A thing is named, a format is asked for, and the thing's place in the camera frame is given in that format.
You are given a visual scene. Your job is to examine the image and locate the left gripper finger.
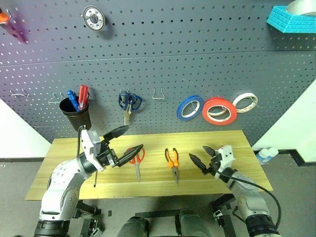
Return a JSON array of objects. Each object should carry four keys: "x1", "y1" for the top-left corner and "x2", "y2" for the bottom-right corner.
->
[
  {"x1": 103, "y1": 125, "x2": 131, "y2": 144},
  {"x1": 115, "y1": 144, "x2": 144, "y2": 168}
]

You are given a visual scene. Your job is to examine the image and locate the white tape roll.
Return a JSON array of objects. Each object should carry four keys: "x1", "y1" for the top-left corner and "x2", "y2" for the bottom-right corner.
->
[{"x1": 232, "y1": 92, "x2": 259, "y2": 114}]

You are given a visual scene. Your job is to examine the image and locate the silver wire pegboard hook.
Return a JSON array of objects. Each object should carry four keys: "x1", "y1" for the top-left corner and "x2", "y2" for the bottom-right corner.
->
[
  {"x1": 48, "y1": 91, "x2": 65, "y2": 103},
  {"x1": 9, "y1": 89, "x2": 30, "y2": 99},
  {"x1": 152, "y1": 87, "x2": 165, "y2": 100}
]

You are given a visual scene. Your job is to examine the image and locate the red tape roll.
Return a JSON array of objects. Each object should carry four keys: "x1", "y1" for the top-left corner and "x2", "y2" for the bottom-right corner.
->
[{"x1": 201, "y1": 97, "x2": 238, "y2": 126}]

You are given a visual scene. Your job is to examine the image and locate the silver round metal disc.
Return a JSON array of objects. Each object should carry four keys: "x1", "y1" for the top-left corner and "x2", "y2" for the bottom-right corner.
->
[{"x1": 82, "y1": 5, "x2": 107, "y2": 32}]

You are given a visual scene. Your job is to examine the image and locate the white bottle with blue label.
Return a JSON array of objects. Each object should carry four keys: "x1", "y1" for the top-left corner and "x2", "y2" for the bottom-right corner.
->
[{"x1": 255, "y1": 148, "x2": 272, "y2": 165}]

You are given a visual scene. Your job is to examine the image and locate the orange-handled hanging tool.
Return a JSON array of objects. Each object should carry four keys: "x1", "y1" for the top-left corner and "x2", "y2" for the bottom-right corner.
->
[{"x1": 0, "y1": 7, "x2": 27, "y2": 44}]

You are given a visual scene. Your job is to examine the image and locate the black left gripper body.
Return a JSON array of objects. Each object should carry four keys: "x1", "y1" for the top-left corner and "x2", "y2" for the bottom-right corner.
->
[{"x1": 96, "y1": 138, "x2": 120, "y2": 172}]

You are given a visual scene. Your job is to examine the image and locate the blue tape roll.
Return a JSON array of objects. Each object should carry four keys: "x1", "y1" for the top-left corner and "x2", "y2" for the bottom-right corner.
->
[{"x1": 176, "y1": 95, "x2": 205, "y2": 121}]

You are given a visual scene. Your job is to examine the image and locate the blue-handled scissors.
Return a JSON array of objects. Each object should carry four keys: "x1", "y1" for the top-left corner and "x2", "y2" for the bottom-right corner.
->
[{"x1": 118, "y1": 90, "x2": 143, "y2": 126}]

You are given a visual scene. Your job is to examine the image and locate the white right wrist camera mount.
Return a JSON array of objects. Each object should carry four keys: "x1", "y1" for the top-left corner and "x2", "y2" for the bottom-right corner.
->
[{"x1": 213, "y1": 145, "x2": 234, "y2": 180}]

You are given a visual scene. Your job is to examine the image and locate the black plastic tool cup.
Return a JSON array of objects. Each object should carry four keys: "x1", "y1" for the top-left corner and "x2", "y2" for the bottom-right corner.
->
[{"x1": 59, "y1": 96, "x2": 92, "y2": 133}]

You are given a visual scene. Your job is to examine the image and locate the orange-handled pliers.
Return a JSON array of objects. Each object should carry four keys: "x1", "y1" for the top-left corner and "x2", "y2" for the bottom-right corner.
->
[{"x1": 164, "y1": 147, "x2": 180, "y2": 185}]

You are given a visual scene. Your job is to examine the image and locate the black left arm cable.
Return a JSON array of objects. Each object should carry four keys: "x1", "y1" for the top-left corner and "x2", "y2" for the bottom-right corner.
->
[{"x1": 77, "y1": 125, "x2": 86, "y2": 158}]

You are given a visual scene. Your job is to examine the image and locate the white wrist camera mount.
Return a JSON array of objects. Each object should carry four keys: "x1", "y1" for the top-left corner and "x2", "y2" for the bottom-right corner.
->
[
  {"x1": 80, "y1": 128, "x2": 102, "y2": 163},
  {"x1": 213, "y1": 145, "x2": 234, "y2": 180}
]

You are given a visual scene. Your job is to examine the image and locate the black table crossbar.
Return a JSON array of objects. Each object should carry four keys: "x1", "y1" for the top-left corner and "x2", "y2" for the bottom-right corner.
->
[{"x1": 135, "y1": 209, "x2": 185, "y2": 219}]

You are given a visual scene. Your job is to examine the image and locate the red-handled screwdriver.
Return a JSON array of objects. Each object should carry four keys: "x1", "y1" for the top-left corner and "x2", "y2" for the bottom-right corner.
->
[{"x1": 77, "y1": 84, "x2": 89, "y2": 111}]

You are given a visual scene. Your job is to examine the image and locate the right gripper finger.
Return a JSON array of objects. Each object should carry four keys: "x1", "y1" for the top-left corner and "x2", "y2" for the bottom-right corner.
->
[
  {"x1": 202, "y1": 145, "x2": 218, "y2": 158},
  {"x1": 188, "y1": 153, "x2": 210, "y2": 175}
]

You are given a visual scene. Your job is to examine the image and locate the black metal table leg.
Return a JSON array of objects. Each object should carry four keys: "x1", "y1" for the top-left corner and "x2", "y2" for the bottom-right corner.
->
[
  {"x1": 73, "y1": 199, "x2": 102, "y2": 237},
  {"x1": 209, "y1": 194, "x2": 239, "y2": 237}
]

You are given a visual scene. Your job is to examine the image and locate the blue-handled screwdriver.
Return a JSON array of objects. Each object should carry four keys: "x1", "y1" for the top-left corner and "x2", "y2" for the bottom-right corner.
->
[{"x1": 67, "y1": 90, "x2": 80, "y2": 112}]

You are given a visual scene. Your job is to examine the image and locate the red-handled scissors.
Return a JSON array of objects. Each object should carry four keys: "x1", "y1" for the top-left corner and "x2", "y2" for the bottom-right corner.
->
[{"x1": 125, "y1": 145, "x2": 146, "y2": 183}]

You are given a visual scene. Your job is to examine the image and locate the dark grey rounded shape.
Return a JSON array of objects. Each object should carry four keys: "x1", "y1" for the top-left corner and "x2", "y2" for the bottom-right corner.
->
[
  {"x1": 177, "y1": 209, "x2": 213, "y2": 237},
  {"x1": 116, "y1": 216, "x2": 150, "y2": 237}
]

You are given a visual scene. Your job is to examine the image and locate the grey perforated metal pegboard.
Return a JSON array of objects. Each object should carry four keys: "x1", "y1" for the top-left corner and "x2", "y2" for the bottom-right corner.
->
[{"x1": 0, "y1": 0, "x2": 316, "y2": 146}]

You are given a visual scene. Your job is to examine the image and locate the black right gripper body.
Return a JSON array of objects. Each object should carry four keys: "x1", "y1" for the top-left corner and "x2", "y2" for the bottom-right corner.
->
[{"x1": 206, "y1": 154, "x2": 224, "y2": 176}]

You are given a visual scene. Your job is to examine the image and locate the teal foam block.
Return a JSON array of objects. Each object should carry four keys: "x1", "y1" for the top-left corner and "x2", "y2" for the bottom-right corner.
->
[{"x1": 266, "y1": 5, "x2": 316, "y2": 34}]

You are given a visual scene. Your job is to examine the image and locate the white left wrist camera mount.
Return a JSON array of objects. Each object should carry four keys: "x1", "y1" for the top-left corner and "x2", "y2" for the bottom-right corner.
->
[{"x1": 80, "y1": 128, "x2": 102, "y2": 163}]

